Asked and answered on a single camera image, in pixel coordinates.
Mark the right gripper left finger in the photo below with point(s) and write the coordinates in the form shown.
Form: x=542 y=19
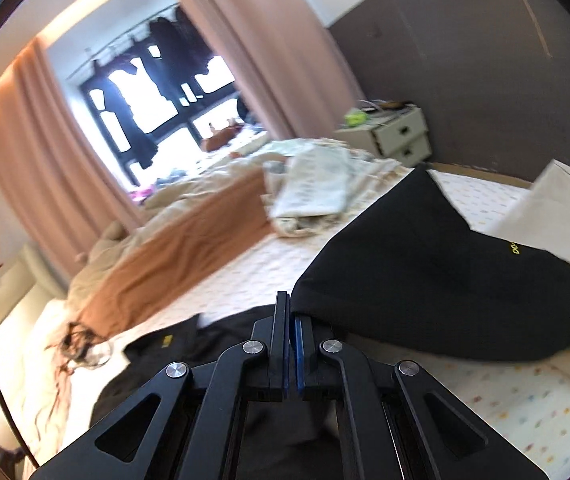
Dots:
x=186 y=422

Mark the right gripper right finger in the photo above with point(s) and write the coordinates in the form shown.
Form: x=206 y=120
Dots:
x=398 y=421

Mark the black shirt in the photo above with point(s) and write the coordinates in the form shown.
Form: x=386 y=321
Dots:
x=430 y=279

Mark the hanging dark clothes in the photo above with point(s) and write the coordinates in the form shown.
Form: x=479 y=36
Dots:
x=142 y=94

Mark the dotted white bed sheet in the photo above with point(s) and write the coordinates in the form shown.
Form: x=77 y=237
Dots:
x=465 y=349

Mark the beige duvet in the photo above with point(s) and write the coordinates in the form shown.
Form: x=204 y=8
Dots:
x=164 y=207

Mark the orange brown blanket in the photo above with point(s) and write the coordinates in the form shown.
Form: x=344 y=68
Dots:
x=179 y=256

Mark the beige pillow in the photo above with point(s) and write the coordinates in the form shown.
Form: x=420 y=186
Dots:
x=542 y=218

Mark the left pink curtain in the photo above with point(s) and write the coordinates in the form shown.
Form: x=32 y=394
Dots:
x=61 y=192

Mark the pink curtain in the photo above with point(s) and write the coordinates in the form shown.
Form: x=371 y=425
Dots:
x=61 y=192
x=286 y=65

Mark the patterned white cloth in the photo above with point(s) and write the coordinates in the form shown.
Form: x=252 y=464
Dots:
x=323 y=184

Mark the white bedside cabinet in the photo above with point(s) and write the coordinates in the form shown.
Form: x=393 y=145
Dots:
x=398 y=134

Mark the brown plush toy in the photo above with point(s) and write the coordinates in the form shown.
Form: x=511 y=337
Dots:
x=220 y=138

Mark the green object on cabinet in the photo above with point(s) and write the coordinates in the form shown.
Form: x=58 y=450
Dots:
x=355 y=117

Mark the right pink curtain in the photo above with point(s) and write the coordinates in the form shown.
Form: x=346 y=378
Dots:
x=286 y=65

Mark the black window frame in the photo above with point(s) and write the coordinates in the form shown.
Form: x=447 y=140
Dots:
x=178 y=151

